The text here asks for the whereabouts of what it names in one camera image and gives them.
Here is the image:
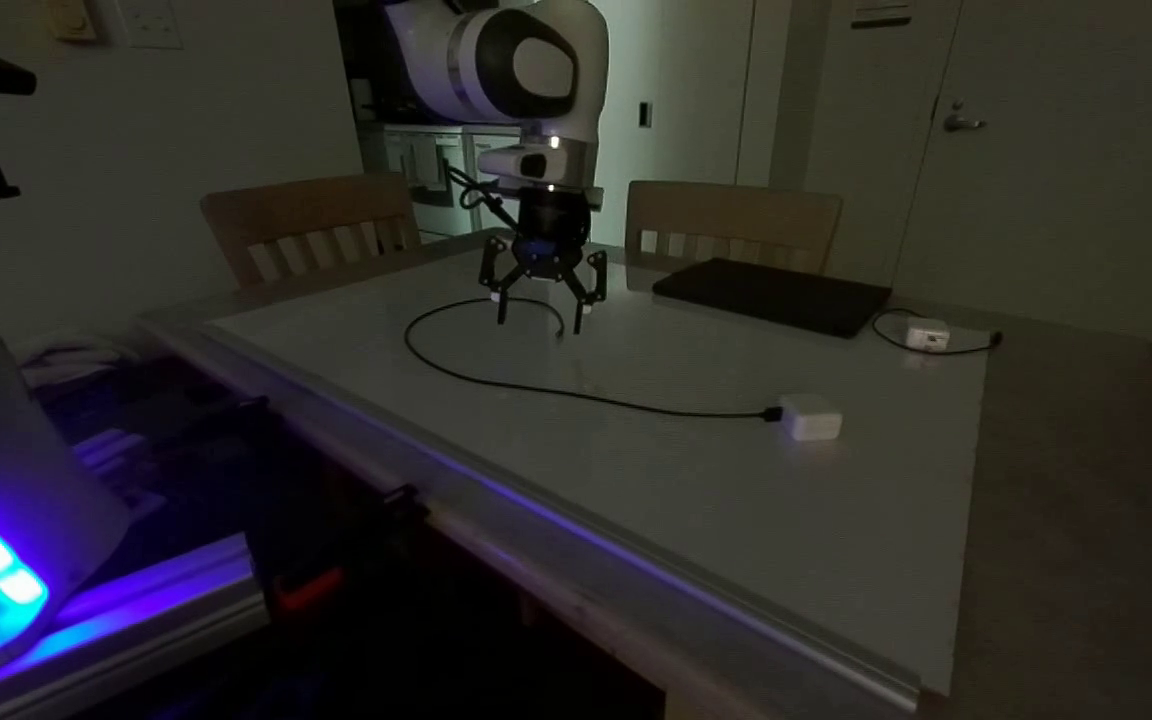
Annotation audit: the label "pale closet double door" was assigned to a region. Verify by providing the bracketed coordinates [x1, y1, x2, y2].
[597, 0, 794, 250]

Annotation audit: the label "small white adapter with cable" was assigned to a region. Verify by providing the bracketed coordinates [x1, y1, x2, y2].
[867, 307, 1009, 360]

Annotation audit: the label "white robot base blue lights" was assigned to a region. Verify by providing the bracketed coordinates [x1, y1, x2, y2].
[0, 217, 132, 672]

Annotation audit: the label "sign plate above door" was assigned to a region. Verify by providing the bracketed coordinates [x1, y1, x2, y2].
[850, 0, 922, 31]

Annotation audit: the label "red handled clamp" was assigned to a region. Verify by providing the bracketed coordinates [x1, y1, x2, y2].
[270, 564, 351, 619]

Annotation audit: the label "black closed laptop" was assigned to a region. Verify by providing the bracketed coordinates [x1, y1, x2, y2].
[649, 256, 896, 340]

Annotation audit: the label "metal door lever handle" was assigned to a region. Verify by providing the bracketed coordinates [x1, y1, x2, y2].
[941, 99, 991, 135]

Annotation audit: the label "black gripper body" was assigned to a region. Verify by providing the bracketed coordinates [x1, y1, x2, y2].
[504, 175, 597, 278]

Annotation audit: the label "aluminium frame rail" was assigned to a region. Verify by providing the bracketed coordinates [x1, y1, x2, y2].
[0, 531, 273, 716]

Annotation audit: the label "pale wrist camera bar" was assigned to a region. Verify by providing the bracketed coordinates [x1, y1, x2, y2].
[471, 135, 568, 190]

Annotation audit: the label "black cable with white charger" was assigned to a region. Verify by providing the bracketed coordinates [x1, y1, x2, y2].
[400, 288, 850, 449]

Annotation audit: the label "wooden slat-back chair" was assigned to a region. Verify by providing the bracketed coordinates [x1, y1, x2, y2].
[621, 175, 850, 276]
[198, 172, 429, 294]

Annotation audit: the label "yellowish wall plate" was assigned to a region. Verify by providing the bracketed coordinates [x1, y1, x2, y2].
[47, 0, 109, 44]

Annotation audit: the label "white table mat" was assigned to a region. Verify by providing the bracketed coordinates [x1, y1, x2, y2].
[198, 237, 987, 709]

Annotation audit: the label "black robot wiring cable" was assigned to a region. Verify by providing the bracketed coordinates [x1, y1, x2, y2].
[438, 140, 530, 228]

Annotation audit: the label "pale room door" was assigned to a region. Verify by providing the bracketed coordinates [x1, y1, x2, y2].
[894, 0, 1152, 349]

